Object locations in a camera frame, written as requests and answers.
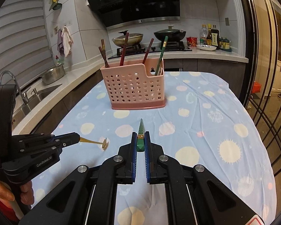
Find gold flower spoon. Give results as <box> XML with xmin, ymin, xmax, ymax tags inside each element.
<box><xmin>80</xmin><ymin>137</ymin><xmax>108</xmax><ymax>150</ymax></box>

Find bright red chopstick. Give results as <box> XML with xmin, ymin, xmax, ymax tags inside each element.
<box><xmin>119</xmin><ymin>32</ymin><xmax>129</xmax><ymax>66</ymax></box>

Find maroon chopstick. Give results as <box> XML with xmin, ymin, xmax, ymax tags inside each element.
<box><xmin>98</xmin><ymin>46</ymin><xmax>110</xmax><ymax>68</ymax></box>

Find dark red chopstick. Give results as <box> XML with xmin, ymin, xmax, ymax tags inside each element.
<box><xmin>142</xmin><ymin>38</ymin><xmax>154</xmax><ymax>64</ymax></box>

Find brown chopstick gold band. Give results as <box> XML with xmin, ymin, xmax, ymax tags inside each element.
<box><xmin>101</xmin><ymin>39</ymin><xmax>106</xmax><ymax>58</ymax></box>

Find green chopstick group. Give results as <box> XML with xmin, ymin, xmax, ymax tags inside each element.
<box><xmin>154</xmin><ymin>36</ymin><xmax>168</xmax><ymax>76</ymax></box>

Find person left hand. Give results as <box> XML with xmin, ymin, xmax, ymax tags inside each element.
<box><xmin>0</xmin><ymin>181</ymin><xmax>34</xmax><ymax>208</ymax></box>

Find steel sink basin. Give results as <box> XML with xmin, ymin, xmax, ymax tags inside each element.
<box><xmin>11</xmin><ymin>84</ymin><xmax>61</xmax><ymax>130</ymax></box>

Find chrome sink faucet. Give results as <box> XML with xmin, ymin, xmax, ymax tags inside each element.
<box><xmin>0</xmin><ymin>70</ymin><xmax>30</xmax><ymax>105</ymax></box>

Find pink perforated utensil holder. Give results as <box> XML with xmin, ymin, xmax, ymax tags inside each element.
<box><xmin>100</xmin><ymin>58</ymin><xmax>166</xmax><ymax>110</ymax></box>

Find blue polka dot tablecloth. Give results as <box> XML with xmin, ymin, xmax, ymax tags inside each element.
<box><xmin>32</xmin><ymin>72</ymin><xmax>277</xmax><ymax>224</ymax></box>

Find stainless steel pot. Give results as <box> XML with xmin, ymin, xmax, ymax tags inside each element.
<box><xmin>41</xmin><ymin>64</ymin><xmax>65</xmax><ymax>85</ymax></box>

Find green dish soap bottle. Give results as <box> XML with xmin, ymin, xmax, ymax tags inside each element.
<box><xmin>55</xmin><ymin>55</ymin><xmax>64</xmax><ymax>66</ymax></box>

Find purple hanging cloth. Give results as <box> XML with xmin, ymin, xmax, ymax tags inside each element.
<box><xmin>57</xmin><ymin>29</ymin><xmax>65</xmax><ymax>56</ymax></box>

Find black gas stove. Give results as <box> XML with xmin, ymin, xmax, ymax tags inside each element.
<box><xmin>107</xmin><ymin>40</ymin><xmax>193</xmax><ymax>60</ymax></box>

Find white hanging towel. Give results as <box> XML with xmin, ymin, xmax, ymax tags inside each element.
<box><xmin>61</xmin><ymin>26</ymin><xmax>73</xmax><ymax>57</ymax></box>

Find beige wok with lid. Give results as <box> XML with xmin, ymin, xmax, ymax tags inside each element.
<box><xmin>112</xmin><ymin>30</ymin><xmax>143</xmax><ymax>48</ymax></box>

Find red instant noodle cup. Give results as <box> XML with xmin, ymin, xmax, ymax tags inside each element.
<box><xmin>186</xmin><ymin>37</ymin><xmax>197</xmax><ymax>47</ymax></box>

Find black wok with lid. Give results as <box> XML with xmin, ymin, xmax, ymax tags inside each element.
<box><xmin>154</xmin><ymin>25</ymin><xmax>186</xmax><ymax>42</ymax></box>

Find white plate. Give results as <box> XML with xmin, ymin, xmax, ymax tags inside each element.
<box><xmin>196</xmin><ymin>45</ymin><xmax>217</xmax><ymax>51</ymax></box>

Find brown sauce bottle yellow cap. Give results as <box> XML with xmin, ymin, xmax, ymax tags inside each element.
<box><xmin>206</xmin><ymin>24</ymin><xmax>212</xmax><ymax>46</ymax></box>

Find clear plastic bottle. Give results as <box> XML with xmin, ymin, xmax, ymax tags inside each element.
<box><xmin>200</xmin><ymin>24</ymin><xmax>208</xmax><ymax>45</ymax></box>

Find condiment jars on tray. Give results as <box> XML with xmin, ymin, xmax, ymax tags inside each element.
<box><xmin>219</xmin><ymin>37</ymin><xmax>232</xmax><ymax>52</ymax></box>

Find dark soy sauce bottle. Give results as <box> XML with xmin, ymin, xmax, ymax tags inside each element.
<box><xmin>211</xmin><ymin>25</ymin><xmax>220</xmax><ymax>50</ymax></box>

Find black range hood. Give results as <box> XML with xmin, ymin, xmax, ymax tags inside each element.
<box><xmin>87</xmin><ymin>0</ymin><xmax>180</xmax><ymax>29</ymax></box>

